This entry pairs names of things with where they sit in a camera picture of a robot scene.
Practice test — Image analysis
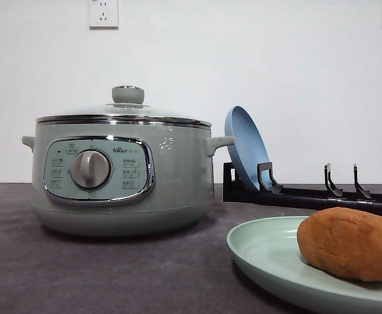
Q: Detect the glass lid with green knob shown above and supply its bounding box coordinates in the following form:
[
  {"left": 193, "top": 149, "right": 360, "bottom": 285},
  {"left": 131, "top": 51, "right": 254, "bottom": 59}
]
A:
[{"left": 36, "top": 86, "right": 211, "bottom": 128}]

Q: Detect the green plate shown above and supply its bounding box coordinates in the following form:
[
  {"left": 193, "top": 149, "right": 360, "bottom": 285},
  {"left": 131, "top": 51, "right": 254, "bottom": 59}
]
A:
[{"left": 226, "top": 216, "right": 382, "bottom": 313}]

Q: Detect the brown potato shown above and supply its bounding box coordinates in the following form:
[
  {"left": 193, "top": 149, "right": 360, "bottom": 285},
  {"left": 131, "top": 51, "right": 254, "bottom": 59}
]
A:
[{"left": 297, "top": 207, "right": 382, "bottom": 282}]

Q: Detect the blue plate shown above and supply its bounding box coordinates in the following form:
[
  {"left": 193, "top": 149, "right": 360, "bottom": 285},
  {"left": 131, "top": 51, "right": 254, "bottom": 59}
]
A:
[{"left": 224, "top": 105, "right": 271, "bottom": 191}]

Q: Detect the green electric steamer pot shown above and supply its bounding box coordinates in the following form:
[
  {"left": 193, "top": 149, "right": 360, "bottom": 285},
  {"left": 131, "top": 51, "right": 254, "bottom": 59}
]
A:
[{"left": 22, "top": 123, "right": 235, "bottom": 237}]

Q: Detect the black dish rack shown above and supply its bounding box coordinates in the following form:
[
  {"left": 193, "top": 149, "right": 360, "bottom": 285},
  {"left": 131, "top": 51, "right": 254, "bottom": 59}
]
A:
[{"left": 223, "top": 162, "right": 382, "bottom": 208}]

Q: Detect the grey table cloth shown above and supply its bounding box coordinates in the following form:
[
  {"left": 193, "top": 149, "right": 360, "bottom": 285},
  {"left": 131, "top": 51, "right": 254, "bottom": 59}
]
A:
[{"left": 0, "top": 183, "right": 382, "bottom": 314}]

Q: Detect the white wall socket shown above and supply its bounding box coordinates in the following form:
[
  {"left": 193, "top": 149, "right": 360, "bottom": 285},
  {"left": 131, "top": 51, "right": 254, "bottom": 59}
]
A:
[{"left": 88, "top": 0, "right": 118, "bottom": 30}]

